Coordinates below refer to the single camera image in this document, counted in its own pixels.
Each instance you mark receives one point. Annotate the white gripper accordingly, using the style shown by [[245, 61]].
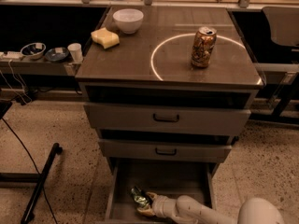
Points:
[[160, 204]]

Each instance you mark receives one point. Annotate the green soda can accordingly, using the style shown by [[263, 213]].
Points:
[[140, 197]]

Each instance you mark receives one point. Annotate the bottom open drawer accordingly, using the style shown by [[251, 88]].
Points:
[[168, 178]]

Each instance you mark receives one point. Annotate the middle grey drawer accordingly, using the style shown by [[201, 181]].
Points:
[[164, 151]]

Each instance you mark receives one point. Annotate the grey drawer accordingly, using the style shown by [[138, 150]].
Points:
[[164, 151], [166, 119]]

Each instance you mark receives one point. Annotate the grey drawer cabinet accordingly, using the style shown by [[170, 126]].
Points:
[[154, 67]]

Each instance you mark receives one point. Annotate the top grey drawer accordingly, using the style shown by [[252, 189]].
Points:
[[166, 119]]

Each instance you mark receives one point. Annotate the orange patterned soda can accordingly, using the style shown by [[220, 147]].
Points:
[[203, 44]]

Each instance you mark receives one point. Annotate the black stand leg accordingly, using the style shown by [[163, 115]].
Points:
[[41, 179]]

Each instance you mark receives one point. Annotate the yellow sponge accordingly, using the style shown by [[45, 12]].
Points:
[[105, 38]]

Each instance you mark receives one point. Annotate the white paper cup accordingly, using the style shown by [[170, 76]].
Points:
[[76, 52]]

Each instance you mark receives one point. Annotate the dark blue shallow bowl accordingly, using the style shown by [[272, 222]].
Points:
[[57, 54]]

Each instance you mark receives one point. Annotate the white ceramic bowl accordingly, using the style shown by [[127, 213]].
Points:
[[128, 20]]

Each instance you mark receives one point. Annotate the blue bowl with white rim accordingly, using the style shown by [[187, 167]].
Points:
[[33, 51]]

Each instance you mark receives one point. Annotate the white power strip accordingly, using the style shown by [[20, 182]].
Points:
[[11, 55]]

